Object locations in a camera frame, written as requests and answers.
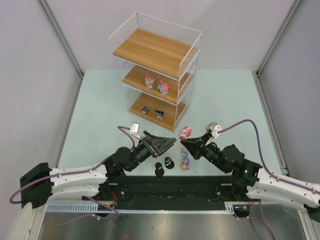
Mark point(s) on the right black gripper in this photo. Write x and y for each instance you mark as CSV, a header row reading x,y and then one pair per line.
x,y
200,144

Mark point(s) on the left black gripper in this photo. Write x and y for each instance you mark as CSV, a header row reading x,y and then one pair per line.
x,y
150,145

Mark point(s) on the white pink round figurine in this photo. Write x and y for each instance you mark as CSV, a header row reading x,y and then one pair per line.
x,y
184,133

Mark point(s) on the purple rabbit figurine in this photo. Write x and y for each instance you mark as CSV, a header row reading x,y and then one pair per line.
x,y
185,161

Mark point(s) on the black duck figurine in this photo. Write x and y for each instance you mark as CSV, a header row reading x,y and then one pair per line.
x,y
159,171
169,163

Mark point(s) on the pink bunny blue bow figurine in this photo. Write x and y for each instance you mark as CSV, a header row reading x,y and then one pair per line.
x,y
163,87

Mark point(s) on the pink bunny flower crown figurine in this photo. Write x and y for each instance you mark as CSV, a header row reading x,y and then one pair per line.
x,y
149,81

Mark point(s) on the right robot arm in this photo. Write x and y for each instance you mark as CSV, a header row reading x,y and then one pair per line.
x,y
255,180

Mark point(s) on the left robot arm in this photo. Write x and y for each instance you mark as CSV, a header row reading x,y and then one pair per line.
x,y
42,184

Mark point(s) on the black eared purple figurine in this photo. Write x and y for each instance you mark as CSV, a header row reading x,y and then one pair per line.
x,y
159,114

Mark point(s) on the small blue lying figurine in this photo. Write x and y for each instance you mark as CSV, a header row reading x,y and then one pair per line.
x,y
145,110

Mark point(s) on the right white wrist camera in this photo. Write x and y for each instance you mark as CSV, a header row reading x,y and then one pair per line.
x,y
214,129

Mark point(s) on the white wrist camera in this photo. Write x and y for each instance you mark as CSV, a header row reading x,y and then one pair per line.
x,y
134,130
214,129

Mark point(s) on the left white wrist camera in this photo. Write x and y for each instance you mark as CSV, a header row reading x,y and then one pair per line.
x,y
134,130

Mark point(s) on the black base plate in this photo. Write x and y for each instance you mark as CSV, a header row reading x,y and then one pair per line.
x,y
171,193

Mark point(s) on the white wire three-tier shelf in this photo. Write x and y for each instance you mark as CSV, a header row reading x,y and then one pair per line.
x,y
167,51

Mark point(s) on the aluminium frame rail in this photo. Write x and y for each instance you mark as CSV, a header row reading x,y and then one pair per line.
x,y
284,170

